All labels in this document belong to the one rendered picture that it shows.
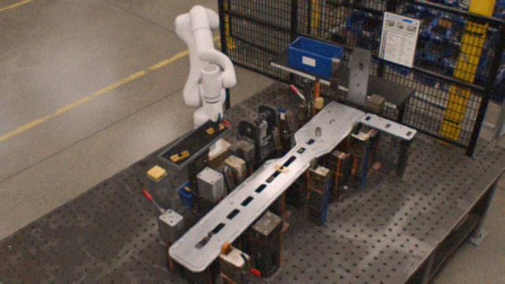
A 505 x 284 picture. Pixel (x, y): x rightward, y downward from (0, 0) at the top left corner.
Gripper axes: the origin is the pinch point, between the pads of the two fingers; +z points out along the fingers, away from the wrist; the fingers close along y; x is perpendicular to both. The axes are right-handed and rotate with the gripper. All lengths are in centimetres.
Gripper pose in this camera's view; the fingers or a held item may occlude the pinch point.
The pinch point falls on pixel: (215, 125)
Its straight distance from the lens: 250.0
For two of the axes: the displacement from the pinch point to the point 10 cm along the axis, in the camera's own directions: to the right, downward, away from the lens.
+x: 8.0, -3.9, 4.6
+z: 0.3, 7.9, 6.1
